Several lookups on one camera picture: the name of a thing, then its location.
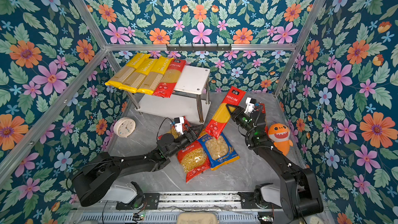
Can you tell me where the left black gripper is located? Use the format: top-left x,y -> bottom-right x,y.
167,123 -> 204,159

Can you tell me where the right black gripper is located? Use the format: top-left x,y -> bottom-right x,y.
227,104 -> 256,138

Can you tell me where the red spaghetti pack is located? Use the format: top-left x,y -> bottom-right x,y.
259,103 -> 266,122
153,59 -> 186,98
205,87 -> 246,139

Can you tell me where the yellow spaghetti bag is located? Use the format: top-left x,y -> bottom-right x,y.
105,53 -> 150,88
119,58 -> 158,93
137,57 -> 174,95

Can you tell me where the red macaroni bag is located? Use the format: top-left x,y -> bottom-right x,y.
164,116 -> 191,138
177,141 -> 210,183

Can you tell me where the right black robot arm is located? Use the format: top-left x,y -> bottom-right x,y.
226,104 -> 324,220

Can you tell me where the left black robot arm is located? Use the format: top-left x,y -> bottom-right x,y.
72,124 -> 203,207

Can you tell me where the white two-tier shelf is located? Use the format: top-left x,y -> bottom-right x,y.
135,66 -> 211,124

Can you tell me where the blue orecchiette pasta bag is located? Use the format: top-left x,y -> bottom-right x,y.
197,131 -> 240,171

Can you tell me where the orange shark plush toy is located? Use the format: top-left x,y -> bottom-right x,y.
268,123 -> 293,156

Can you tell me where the round cream alarm clock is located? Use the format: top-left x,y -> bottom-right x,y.
114,117 -> 136,138

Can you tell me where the beige box at bottom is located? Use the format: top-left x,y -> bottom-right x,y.
176,212 -> 219,224

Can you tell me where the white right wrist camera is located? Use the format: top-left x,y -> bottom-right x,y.
245,97 -> 257,115

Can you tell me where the black hook rail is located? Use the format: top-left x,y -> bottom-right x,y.
166,44 -> 232,52

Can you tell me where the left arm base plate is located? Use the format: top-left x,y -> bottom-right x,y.
116,193 -> 160,210

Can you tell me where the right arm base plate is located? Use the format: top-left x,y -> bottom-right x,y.
237,192 -> 264,209

